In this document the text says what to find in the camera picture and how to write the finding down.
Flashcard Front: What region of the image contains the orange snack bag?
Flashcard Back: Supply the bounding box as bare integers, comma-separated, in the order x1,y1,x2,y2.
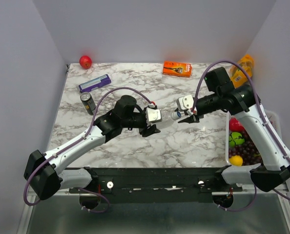
229,54,254,88

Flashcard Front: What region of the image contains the orange razor box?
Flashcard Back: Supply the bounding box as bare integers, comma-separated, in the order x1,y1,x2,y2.
162,61,192,78

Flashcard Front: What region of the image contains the purple white flat box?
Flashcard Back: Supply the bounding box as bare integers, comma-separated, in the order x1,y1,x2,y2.
78,74,111,93

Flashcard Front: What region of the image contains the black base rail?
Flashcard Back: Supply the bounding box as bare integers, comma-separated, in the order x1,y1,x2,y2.
69,167,243,204

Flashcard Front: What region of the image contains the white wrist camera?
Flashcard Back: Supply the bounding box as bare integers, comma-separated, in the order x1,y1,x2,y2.
176,95,197,116
145,108,162,124

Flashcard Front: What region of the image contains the purple grape bunch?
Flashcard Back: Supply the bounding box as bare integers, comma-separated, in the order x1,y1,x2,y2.
228,131,263,166

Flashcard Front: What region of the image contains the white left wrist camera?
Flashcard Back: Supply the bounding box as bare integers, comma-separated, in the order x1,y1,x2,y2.
145,108,162,124

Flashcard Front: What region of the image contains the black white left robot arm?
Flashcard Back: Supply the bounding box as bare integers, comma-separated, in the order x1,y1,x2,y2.
24,95,162,200

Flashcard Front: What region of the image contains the yellow lemon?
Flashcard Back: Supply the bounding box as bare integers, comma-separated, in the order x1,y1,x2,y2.
229,155,243,166

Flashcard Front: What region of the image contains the red dragon fruit toy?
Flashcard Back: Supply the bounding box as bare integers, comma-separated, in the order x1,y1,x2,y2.
228,117,245,132

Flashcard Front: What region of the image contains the black drink can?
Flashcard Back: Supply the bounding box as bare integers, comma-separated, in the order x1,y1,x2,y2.
80,92,96,116

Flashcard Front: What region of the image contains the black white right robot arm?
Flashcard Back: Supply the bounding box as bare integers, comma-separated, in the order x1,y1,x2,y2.
176,67,290,192

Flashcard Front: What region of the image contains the white plastic basket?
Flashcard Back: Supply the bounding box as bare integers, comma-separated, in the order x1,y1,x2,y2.
225,108,280,169

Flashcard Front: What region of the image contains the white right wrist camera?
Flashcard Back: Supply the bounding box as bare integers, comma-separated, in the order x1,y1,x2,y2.
176,95,197,116

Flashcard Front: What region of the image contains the red apple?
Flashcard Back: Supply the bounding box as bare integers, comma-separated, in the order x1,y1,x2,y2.
79,55,92,69

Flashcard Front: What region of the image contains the green toy fruit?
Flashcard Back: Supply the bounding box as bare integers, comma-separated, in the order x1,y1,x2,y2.
228,132,245,148

